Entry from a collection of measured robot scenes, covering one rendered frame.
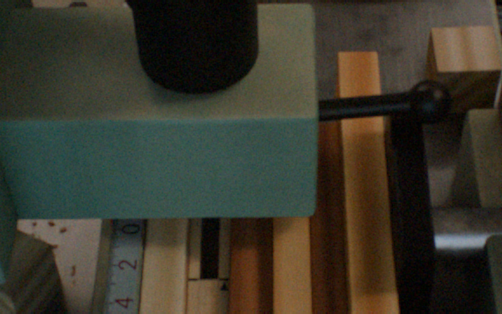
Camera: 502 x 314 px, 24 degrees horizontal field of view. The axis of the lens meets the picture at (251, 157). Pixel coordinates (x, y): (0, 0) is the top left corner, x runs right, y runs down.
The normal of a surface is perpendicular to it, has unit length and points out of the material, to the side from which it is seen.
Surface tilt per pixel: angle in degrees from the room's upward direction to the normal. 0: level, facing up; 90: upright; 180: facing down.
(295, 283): 0
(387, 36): 0
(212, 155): 90
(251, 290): 0
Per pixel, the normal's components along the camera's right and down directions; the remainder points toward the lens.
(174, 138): -0.01, 0.77
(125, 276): -0.03, -0.63
